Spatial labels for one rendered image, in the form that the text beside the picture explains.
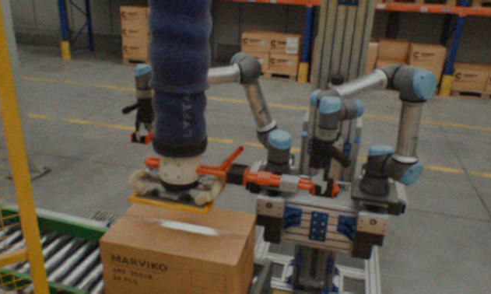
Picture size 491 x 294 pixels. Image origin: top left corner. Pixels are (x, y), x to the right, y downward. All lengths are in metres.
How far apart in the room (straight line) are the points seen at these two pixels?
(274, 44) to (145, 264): 7.31
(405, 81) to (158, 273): 1.31
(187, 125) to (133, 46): 8.25
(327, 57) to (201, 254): 1.11
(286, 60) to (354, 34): 6.71
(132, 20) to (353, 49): 7.94
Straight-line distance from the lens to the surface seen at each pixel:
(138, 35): 9.74
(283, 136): 2.14
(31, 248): 1.83
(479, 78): 9.10
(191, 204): 1.71
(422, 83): 1.87
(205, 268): 1.79
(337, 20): 2.14
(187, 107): 1.61
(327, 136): 1.58
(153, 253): 1.84
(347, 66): 2.17
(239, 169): 1.74
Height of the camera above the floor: 2.02
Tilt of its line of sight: 23 degrees down
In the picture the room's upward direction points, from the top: 3 degrees clockwise
